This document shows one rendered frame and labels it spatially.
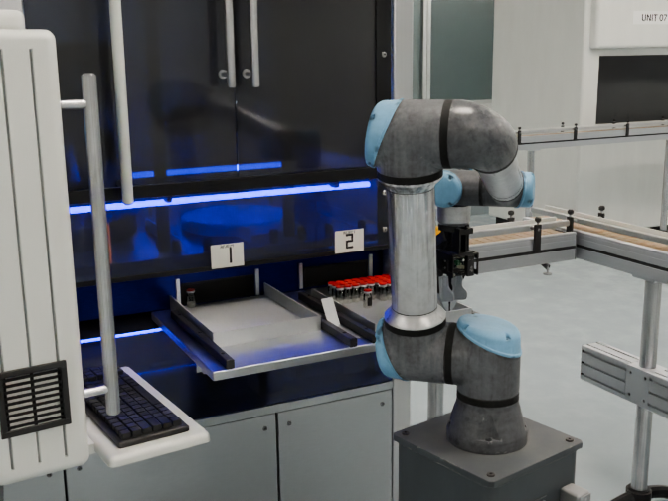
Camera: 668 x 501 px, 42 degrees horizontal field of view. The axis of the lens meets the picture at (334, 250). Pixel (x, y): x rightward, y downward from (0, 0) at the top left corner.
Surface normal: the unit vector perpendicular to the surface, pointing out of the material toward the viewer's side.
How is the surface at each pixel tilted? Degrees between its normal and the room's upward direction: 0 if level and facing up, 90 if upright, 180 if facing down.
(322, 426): 90
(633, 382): 90
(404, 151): 102
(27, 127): 90
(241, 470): 90
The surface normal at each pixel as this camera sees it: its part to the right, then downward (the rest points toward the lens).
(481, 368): -0.29, 0.22
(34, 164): 0.55, 0.18
